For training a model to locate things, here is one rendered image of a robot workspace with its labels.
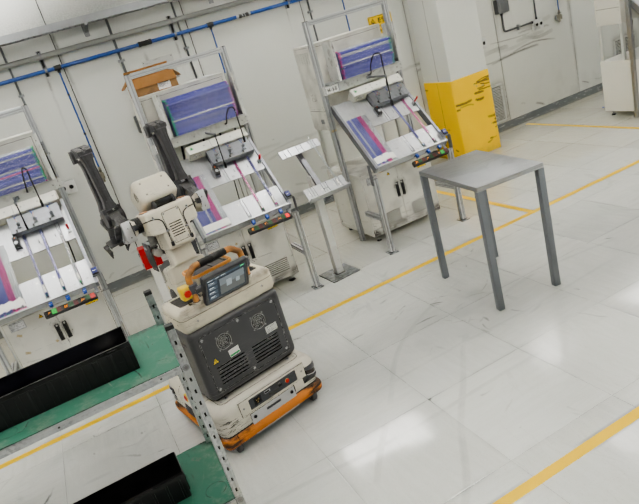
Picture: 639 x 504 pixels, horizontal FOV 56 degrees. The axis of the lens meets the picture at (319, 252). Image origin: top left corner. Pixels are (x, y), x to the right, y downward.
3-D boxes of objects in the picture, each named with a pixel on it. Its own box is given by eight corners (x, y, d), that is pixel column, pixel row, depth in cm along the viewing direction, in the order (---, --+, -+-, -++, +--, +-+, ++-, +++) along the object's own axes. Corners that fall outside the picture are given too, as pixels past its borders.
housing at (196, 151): (248, 146, 479) (248, 134, 467) (190, 166, 463) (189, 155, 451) (244, 139, 482) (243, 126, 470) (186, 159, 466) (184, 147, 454)
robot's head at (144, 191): (179, 187, 317) (164, 167, 321) (143, 203, 307) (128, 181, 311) (177, 203, 329) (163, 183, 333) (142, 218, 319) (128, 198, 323)
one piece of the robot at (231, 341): (305, 369, 333) (260, 232, 305) (222, 425, 306) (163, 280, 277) (273, 353, 360) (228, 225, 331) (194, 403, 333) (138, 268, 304)
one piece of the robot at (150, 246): (204, 252, 339) (190, 216, 332) (160, 273, 326) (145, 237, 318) (192, 248, 352) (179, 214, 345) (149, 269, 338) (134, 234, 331)
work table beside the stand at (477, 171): (500, 311, 367) (476, 188, 339) (442, 277, 431) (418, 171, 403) (561, 284, 377) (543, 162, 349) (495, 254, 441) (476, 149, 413)
